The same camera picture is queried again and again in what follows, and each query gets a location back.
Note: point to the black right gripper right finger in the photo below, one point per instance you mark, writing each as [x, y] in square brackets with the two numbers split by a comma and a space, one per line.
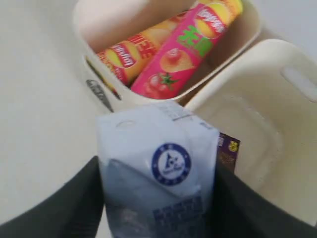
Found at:
[239, 212]

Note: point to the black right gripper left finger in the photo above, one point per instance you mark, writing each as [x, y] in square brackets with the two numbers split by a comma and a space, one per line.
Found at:
[74, 211]

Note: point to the purple small box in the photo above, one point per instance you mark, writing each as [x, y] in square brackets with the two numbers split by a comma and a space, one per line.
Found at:
[227, 150]

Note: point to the white blue milk carton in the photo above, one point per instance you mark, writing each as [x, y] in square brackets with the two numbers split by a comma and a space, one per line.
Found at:
[157, 165]

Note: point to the yellow Lays chips can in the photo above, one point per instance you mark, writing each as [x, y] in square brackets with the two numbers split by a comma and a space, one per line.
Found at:
[127, 59]

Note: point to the pink Lays chips can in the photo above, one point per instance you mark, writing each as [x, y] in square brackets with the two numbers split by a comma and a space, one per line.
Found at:
[203, 26]

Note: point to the cream bin square mark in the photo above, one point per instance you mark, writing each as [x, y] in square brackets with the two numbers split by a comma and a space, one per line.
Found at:
[267, 98]

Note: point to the cream bin triangle mark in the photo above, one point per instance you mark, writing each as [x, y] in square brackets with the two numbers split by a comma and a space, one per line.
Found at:
[116, 96]

